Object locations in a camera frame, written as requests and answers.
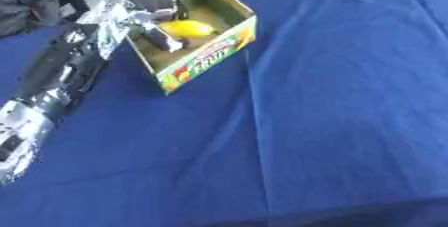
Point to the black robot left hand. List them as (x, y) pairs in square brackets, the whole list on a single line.
[(156, 36)]

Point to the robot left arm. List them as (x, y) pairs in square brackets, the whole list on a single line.
[(58, 71)]

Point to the yellow toy fruit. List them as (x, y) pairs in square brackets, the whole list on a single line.
[(188, 29)]

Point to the person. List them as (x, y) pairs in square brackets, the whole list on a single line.
[(21, 1)]

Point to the tan cardboard box green inside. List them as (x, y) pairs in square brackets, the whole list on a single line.
[(198, 60)]

